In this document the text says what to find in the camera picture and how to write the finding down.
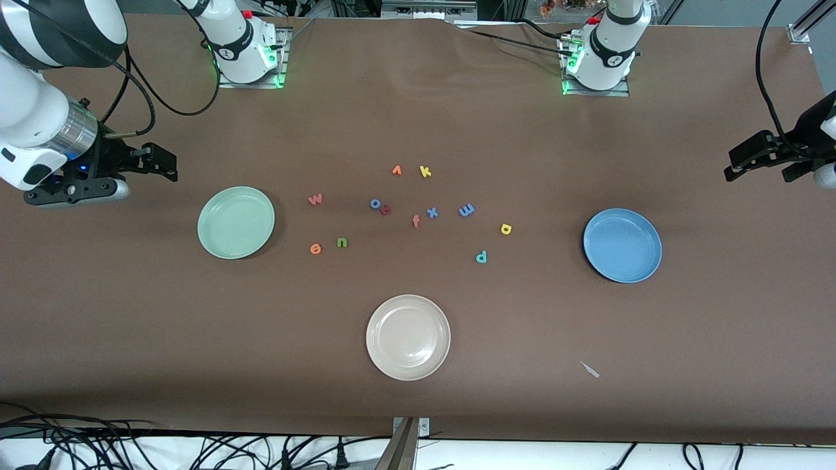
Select green plate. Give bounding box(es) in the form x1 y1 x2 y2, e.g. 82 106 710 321
197 186 276 260

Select blue plate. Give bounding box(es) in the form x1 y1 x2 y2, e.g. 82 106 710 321
583 208 663 284

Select orange flowers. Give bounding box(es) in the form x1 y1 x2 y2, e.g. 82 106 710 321
538 0 590 18

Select brown table cover sheet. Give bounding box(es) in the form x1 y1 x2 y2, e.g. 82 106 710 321
0 13 836 446

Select beige plate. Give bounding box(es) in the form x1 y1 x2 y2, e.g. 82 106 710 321
366 294 452 382

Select grey metal device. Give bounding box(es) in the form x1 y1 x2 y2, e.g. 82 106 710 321
381 0 479 22

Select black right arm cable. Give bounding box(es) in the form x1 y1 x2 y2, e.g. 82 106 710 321
98 39 223 139

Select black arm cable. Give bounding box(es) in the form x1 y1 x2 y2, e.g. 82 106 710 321
98 39 223 139
756 0 807 152

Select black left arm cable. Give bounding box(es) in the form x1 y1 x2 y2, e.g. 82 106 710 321
756 0 807 152

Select aluminium frame profile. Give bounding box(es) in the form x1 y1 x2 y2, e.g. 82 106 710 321
786 0 836 45

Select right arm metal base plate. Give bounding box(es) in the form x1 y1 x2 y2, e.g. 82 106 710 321
217 26 289 89

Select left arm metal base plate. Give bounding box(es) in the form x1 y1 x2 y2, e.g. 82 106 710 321
560 31 632 98

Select black cable on table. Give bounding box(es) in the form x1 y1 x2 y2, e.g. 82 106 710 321
457 18 570 58

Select aluminium clamp bracket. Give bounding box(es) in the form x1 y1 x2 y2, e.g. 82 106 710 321
376 416 432 470

